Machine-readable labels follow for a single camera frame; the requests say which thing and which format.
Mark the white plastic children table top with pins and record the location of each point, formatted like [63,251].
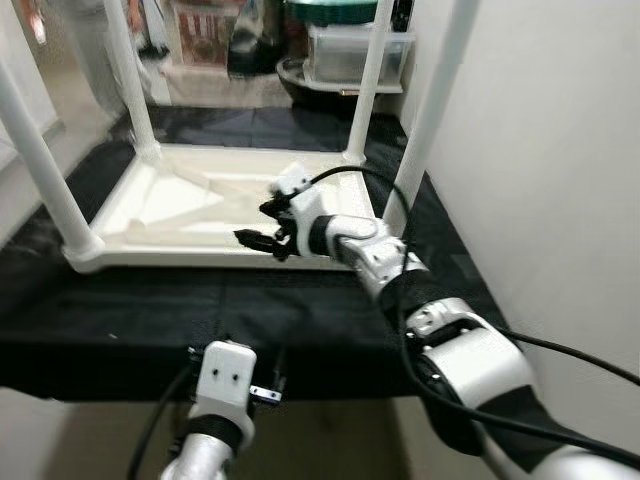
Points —
[170,210]

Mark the black round basin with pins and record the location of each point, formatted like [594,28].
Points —
[320,92]

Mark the beige low platform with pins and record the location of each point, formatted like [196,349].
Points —
[220,88]

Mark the black tablecloth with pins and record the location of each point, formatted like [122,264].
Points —
[150,320]

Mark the clear plastic storage box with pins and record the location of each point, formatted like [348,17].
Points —
[340,55]

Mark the black bag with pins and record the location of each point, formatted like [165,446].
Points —
[255,40]

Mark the orange-lidded box with red print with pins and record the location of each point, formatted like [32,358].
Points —
[205,35]

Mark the green round lid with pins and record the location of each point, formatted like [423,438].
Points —
[330,10]

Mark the person in grey trousers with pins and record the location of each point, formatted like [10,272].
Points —
[95,50]

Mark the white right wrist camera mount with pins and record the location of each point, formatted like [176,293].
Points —
[297,195]

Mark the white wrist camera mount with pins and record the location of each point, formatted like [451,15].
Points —
[297,195]
[225,375]

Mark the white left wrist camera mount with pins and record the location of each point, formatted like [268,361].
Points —
[225,375]

